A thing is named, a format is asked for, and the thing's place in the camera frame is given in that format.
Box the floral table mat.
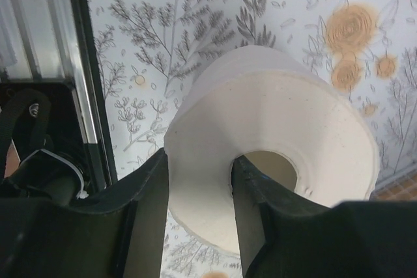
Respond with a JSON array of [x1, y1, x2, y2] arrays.
[[88, 0, 416, 200]]

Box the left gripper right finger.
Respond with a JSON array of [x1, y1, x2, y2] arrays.
[[231, 157, 416, 277]]

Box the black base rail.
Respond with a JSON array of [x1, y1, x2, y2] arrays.
[[1, 0, 117, 190]]

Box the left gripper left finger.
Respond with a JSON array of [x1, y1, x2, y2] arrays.
[[1, 150, 169, 277]]

